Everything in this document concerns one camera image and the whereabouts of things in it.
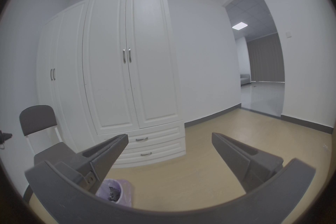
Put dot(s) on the grey curtain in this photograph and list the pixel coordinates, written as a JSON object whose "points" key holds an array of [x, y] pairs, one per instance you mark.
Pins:
{"points": [[266, 60]]}

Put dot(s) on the purple plastic bag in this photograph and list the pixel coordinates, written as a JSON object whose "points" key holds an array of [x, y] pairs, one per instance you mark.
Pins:
{"points": [[128, 194]]}

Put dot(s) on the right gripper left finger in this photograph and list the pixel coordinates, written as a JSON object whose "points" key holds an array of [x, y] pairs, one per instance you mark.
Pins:
{"points": [[105, 157]]}

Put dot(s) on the white chair dark grey seat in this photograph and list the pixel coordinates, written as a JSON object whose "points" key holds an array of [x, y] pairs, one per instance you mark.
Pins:
{"points": [[36, 119]]}

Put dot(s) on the ceiling light panel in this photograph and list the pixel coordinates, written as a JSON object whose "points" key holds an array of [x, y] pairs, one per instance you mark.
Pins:
{"points": [[239, 25]]}

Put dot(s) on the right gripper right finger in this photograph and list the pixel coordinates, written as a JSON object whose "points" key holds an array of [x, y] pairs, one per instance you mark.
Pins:
{"points": [[236, 157]]}

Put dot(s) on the grey sofa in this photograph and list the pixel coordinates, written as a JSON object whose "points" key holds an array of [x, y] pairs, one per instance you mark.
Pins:
{"points": [[245, 80]]}

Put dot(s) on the white wardrobe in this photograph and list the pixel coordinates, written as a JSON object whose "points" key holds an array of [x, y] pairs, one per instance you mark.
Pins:
{"points": [[110, 60]]}

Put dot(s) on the black plastic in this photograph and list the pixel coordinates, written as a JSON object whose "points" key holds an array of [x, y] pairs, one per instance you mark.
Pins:
{"points": [[114, 193]]}

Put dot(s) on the white wall switch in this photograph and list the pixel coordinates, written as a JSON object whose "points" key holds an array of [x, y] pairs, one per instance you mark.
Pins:
{"points": [[288, 34]]}

